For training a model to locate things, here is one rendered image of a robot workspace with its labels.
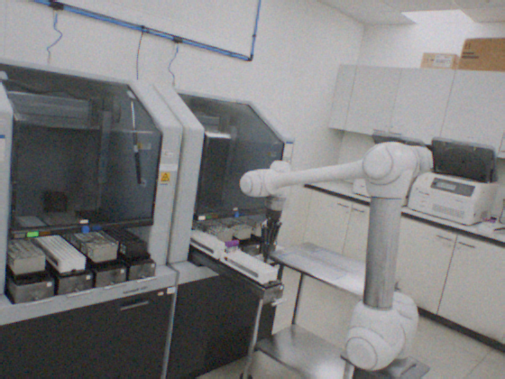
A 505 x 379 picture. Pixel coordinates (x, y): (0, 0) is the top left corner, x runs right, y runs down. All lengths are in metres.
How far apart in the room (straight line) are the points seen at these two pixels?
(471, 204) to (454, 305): 0.87
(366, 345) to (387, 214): 0.42
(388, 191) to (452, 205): 2.55
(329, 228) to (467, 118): 1.66
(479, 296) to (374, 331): 2.54
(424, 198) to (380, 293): 2.58
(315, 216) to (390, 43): 2.04
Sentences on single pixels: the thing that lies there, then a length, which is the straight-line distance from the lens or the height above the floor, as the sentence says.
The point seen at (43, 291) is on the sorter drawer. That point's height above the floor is 0.77.
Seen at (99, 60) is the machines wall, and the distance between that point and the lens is 3.02.
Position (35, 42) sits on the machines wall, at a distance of 2.88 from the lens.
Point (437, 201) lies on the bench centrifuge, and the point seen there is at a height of 1.04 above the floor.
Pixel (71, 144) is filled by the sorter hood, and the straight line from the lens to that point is 1.77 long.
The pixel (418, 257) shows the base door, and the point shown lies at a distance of 4.06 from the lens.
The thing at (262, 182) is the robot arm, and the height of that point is 1.29.
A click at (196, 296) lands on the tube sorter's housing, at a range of 2.27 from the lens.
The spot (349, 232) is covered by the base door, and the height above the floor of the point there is 0.51.
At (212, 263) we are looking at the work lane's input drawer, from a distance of 2.12.
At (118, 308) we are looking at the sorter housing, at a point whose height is 0.61.
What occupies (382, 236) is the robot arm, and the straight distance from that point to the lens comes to 1.42.
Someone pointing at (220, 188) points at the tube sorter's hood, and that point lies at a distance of 2.23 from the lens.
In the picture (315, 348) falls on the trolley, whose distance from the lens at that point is 2.61.
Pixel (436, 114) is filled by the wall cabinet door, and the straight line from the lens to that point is 4.29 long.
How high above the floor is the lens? 1.57
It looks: 11 degrees down
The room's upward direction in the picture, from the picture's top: 9 degrees clockwise
